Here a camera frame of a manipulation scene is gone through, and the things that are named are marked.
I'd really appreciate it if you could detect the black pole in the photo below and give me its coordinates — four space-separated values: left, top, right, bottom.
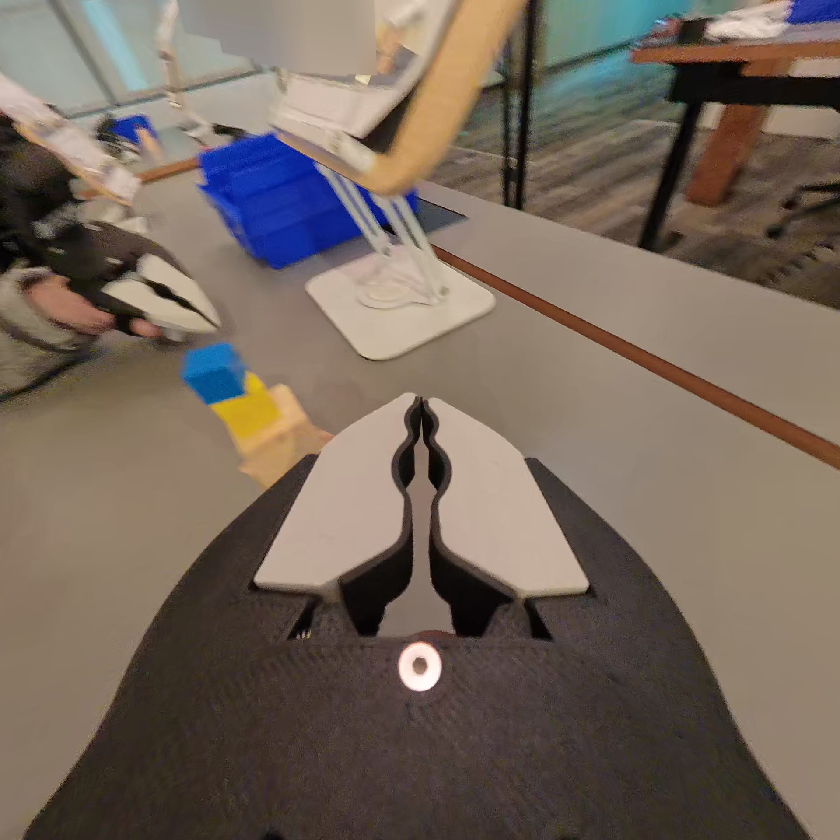
500 0 546 211

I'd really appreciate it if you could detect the natural wooden cube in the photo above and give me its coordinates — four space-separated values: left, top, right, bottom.
266 384 311 437
236 420 334 490

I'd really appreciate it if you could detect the wooden table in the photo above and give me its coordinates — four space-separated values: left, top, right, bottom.
630 20 840 252

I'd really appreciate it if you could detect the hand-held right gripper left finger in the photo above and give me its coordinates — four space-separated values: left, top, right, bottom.
252 392 421 636

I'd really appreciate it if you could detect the blue wooden block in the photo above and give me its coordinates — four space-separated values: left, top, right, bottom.
182 343 248 405

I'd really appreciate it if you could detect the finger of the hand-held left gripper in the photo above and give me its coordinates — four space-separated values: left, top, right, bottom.
133 252 223 326
100 279 221 336

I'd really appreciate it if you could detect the yellow wooden block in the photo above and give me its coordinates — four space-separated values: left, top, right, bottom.
210 373 280 438

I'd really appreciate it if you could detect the person's left hand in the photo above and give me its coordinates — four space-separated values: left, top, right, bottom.
29 276 164 341

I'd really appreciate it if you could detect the white cloth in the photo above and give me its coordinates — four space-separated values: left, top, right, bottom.
705 3 792 40

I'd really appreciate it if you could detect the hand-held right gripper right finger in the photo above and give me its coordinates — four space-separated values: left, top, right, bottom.
423 397 592 636

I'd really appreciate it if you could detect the person's left forearm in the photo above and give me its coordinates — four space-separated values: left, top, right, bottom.
0 262 93 398

